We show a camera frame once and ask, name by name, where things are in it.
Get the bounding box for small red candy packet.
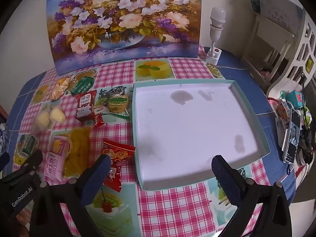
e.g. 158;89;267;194
92;113;105;129

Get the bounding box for smartphone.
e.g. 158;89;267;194
282;108;302;164

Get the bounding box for white lattice shelf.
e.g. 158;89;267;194
267;15;316;99

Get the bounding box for green and white snack packet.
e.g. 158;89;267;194
20;134;39;156

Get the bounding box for large red snack packet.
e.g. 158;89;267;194
102;139;137;168

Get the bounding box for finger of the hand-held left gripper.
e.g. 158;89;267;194
4;149;44;182
0;152;10;169

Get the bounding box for red and white snack packet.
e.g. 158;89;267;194
75;90;98;122

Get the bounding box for floral painting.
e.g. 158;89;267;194
46;0;203;76

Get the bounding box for pink snack packet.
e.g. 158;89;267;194
44;136;72;183

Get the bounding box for teal toy box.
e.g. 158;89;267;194
288;90;304;109

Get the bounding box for pale yellow pastry packet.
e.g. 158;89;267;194
35;105;67;131

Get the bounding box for orange beige snack packet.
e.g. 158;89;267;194
51;76;72;102

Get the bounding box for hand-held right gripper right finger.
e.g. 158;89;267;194
211;154;293;237

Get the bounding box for green gold cookie packet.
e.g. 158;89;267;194
106;91;130;115

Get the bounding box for dark green snack packet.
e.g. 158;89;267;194
67;75;95;96

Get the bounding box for white plug-in bulb lamp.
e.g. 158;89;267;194
205;7;227;66

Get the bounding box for yellow snack packet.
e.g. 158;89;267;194
63;128;92;177

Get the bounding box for white wooden chair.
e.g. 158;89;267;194
241;0;304;92

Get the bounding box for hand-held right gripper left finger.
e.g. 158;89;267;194
30;154;113;237

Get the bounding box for white tray with teal rim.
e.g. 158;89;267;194
132;80;271;191

